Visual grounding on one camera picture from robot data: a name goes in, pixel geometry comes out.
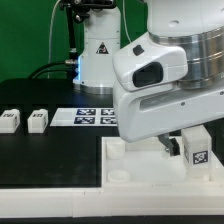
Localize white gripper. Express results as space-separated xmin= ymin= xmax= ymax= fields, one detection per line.
xmin=113 ymin=31 xmax=224 ymax=156

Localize white square tabletop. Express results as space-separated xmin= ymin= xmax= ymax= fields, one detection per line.
xmin=102 ymin=136 xmax=224 ymax=189

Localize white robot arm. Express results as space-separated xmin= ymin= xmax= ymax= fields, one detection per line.
xmin=72 ymin=0 xmax=224 ymax=145

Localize white front fence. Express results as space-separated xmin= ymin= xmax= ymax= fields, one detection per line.
xmin=0 ymin=186 xmax=224 ymax=218

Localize white tag sheet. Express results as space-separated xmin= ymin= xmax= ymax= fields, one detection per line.
xmin=51 ymin=108 xmax=117 ymax=127

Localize black cables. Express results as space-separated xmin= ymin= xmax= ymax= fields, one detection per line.
xmin=27 ymin=59 xmax=80 ymax=80

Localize white cable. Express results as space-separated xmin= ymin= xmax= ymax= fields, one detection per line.
xmin=46 ymin=0 xmax=64 ymax=80

